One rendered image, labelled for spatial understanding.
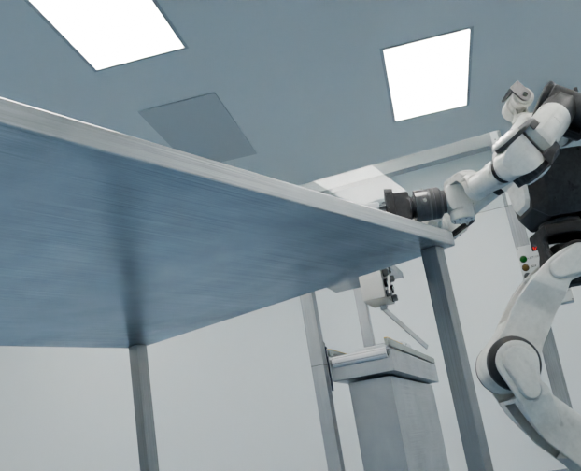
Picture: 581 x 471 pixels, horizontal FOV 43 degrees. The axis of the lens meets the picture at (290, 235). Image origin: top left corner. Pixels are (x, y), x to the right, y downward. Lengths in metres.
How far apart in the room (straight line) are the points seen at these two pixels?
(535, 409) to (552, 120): 0.73
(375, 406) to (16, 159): 2.69
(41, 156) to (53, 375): 6.84
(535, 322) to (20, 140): 1.53
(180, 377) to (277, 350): 0.97
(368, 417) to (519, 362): 1.55
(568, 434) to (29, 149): 1.57
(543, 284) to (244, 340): 5.18
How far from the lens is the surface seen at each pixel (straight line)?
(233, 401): 7.03
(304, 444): 6.87
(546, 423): 2.07
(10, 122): 0.89
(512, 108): 2.35
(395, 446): 3.44
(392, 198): 2.06
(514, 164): 1.88
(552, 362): 3.17
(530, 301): 2.11
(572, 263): 2.14
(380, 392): 3.45
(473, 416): 1.62
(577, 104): 2.10
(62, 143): 0.93
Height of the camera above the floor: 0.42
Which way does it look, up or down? 17 degrees up
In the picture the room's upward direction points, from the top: 9 degrees counter-clockwise
